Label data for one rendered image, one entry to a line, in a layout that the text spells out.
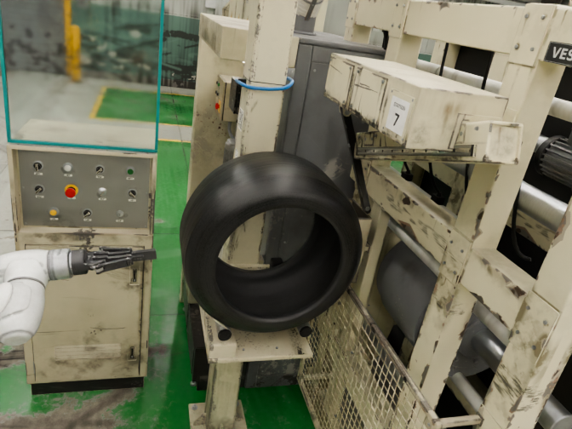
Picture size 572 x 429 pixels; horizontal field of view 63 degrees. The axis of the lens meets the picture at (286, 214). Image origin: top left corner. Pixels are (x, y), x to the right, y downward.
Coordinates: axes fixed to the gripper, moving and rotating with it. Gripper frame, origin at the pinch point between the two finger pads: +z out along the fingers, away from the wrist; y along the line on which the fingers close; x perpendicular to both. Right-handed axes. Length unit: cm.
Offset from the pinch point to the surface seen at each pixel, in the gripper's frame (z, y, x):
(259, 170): 35.1, -4.0, -26.0
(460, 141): 78, -36, -42
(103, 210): -19, 66, 13
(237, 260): 32.3, 27.9, 22.8
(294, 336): 49, 1, 42
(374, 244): 88, 22, 20
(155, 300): -7, 139, 115
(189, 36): 76, 911, 20
